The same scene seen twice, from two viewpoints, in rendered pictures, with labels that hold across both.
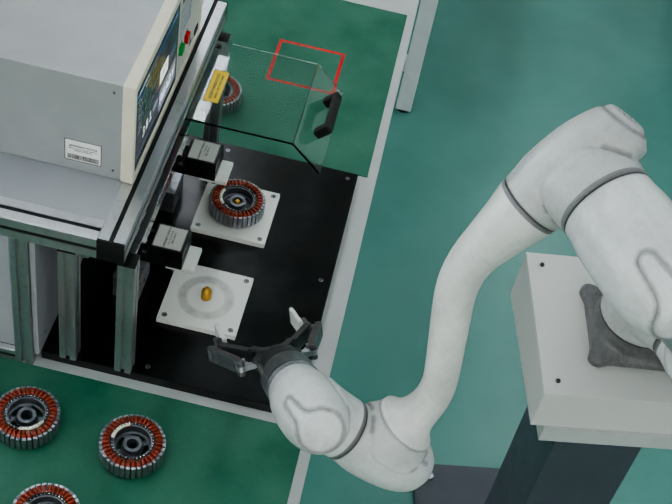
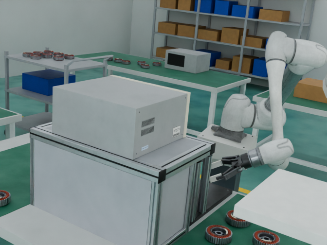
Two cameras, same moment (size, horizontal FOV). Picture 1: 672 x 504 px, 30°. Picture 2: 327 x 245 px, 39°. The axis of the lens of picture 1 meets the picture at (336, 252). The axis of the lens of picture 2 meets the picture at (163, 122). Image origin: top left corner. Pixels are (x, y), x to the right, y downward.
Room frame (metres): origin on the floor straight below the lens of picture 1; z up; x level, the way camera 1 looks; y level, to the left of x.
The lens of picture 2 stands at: (0.56, 2.06, 1.76)
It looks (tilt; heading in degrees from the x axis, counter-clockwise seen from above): 17 degrees down; 300
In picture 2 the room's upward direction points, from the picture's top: 5 degrees clockwise
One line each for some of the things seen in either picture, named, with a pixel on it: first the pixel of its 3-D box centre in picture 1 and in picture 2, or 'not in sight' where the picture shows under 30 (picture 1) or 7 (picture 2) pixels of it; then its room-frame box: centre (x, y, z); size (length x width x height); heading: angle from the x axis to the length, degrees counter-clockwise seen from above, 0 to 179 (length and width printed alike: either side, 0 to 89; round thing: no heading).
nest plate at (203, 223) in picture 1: (236, 212); not in sight; (1.77, 0.21, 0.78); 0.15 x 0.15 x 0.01; 88
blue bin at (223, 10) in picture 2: not in sight; (226, 7); (4.22, -6.12, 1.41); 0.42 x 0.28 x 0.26; 90
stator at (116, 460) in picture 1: (132, 446); (238, 218); (1.18, 0.27, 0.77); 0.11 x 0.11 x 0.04
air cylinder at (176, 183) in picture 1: (166, 188); not in sight; (1.77, 0.36, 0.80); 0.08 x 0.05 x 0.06; 178
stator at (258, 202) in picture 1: (237, 203); not in sight; (1.77, 0.21, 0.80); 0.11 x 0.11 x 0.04
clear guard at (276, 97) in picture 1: (249, 101); not in sight; (1.81, 0.22, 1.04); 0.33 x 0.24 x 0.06; 88
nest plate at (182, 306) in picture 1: (205, 299); not in sight; (1.53, 0.22, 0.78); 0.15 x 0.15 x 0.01; 88
